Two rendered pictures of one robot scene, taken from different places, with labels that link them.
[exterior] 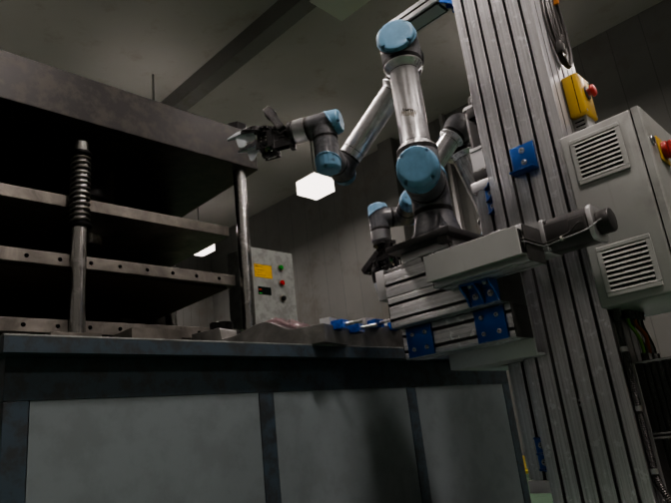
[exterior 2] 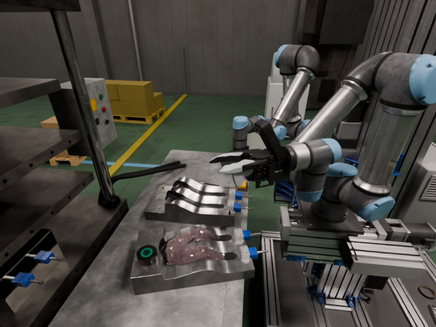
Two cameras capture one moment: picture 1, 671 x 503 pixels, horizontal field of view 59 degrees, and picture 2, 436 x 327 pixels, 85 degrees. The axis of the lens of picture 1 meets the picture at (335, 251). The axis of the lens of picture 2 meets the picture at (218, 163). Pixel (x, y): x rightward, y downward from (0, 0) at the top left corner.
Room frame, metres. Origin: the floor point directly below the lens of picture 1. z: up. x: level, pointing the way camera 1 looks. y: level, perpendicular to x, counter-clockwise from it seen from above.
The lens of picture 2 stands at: (1.28, 0.57, 1.74)
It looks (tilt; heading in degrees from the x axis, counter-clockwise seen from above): 30 degrees down; 324
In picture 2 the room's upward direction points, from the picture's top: straight up
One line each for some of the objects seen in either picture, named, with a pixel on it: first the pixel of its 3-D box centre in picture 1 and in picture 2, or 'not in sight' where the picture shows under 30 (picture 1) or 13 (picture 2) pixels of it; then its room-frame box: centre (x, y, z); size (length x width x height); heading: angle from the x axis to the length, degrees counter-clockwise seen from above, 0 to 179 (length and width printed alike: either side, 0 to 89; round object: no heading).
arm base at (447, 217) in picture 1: (435, 227); (330, 202); (1.65, -0.30, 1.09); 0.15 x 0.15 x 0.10
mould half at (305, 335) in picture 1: (277, 340); (193, 252); (1.95, 0.22, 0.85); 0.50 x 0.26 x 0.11; 63
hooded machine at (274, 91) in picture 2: not in sight; (285, 96); (4.00, -2.86, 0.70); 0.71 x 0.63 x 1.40; 135
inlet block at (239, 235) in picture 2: (358, 327); (248, 235); (1.88, -0.05, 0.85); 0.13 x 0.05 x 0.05; 63
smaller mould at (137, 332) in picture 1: (140, 347); not in sight; (1.68, 0.58, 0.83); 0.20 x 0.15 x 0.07; 46
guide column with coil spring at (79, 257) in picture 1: (77, 302); not in sight; (2.09, 0.96, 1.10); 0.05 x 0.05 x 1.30
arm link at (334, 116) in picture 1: (324, 125); (317, 154); (1.60, -0.01, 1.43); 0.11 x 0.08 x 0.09; 73
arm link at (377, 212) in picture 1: (379, 218); (241, 128); (2.13, -0.18, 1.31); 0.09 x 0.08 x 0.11; 93
